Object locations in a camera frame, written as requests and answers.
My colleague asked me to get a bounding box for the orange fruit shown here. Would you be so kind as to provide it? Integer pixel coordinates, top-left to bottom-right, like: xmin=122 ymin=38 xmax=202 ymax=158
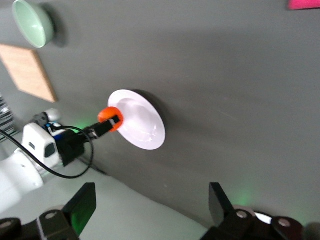
xmin=97 ymin=106 xmax=125 ymax=133

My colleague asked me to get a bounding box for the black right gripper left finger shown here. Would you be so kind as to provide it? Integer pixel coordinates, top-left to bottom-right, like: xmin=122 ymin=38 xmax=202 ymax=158
xmin=62 ymin=182 xmax=97 ymax=236

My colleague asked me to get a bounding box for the striped black white panel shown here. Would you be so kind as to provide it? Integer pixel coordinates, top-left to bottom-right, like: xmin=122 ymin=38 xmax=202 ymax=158
xmin=0 ymin=92 xmax=16 ymax=137

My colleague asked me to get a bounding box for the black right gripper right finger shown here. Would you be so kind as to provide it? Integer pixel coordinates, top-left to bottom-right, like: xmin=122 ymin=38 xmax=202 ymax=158
xmin=208 ymin=182 xmax=241 ymax=227

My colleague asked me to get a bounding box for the pink folded cloth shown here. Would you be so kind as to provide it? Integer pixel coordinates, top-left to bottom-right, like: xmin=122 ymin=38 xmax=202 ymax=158
xmin=287 ymin=0 xmax=320 ymax=11

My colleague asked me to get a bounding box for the white round plate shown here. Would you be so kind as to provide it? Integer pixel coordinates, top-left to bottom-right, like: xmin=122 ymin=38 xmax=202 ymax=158
xmin=107 ymin=89 xmax=166 ymax=151

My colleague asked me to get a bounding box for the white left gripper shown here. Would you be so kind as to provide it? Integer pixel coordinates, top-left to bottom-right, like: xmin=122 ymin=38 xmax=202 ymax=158
xmin=21 ymin=114 xmax=122 ymax=169

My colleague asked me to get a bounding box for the light green bowl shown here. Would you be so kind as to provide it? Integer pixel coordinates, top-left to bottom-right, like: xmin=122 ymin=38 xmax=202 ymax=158
xmin=12 ymin=0 xmax=55 ymax=49

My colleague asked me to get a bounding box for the dark grey table cloth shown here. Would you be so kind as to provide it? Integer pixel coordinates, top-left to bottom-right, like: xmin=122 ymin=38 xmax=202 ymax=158
xmin=0 ymin=0 xmax=320 ymax=240

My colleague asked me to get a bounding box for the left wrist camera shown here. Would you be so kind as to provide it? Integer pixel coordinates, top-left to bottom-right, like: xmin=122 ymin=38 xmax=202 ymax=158
xmin=57 ymin=131 xmax=86 ymax=167

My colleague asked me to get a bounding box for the wooden cutting board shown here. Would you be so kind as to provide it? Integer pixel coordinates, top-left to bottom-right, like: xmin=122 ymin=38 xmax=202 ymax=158
xmin=0 ymin=43 xmax=59 ymax=103

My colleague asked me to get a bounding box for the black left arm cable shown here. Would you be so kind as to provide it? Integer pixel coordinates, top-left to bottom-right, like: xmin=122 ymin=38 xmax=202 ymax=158
xmin=0 ymin=126 xmax=95 ymax=180

